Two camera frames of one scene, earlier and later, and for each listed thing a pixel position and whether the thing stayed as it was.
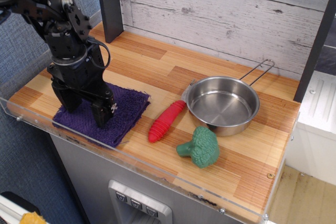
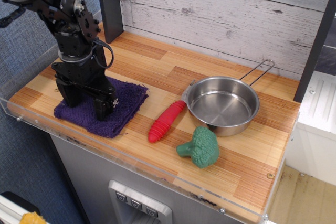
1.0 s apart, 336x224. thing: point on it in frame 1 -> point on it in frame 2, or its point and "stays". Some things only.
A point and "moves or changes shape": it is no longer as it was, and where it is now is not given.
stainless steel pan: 227,105 stays
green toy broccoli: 203,148 stays
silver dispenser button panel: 132,206 stays
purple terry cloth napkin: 129,104 moves or changes shape
